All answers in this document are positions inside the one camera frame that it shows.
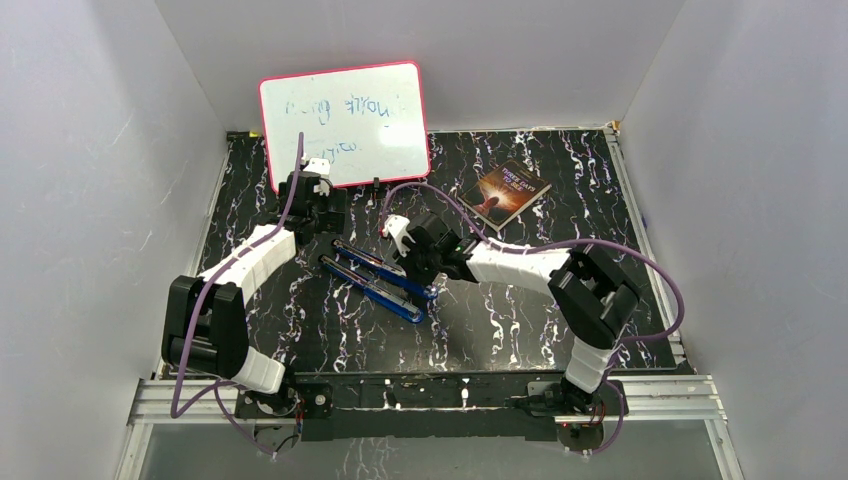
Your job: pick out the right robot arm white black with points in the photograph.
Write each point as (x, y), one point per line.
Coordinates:
(594, 295)

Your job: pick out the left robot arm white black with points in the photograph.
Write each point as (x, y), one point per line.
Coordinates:
(205, 326)

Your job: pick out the paperback book orange cover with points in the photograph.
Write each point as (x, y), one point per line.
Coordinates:
(504, 193)

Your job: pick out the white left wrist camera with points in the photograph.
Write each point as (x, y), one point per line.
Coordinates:
(318, 166)

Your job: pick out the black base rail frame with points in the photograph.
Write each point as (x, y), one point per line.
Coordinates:
(342, 406)

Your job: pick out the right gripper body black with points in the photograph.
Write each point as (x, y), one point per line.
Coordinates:
(421, 266)

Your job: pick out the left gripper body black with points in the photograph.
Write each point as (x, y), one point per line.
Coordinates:
(320, 210)

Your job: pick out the whiteboard with pink frame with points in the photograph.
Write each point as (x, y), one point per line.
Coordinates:
(369, 122)

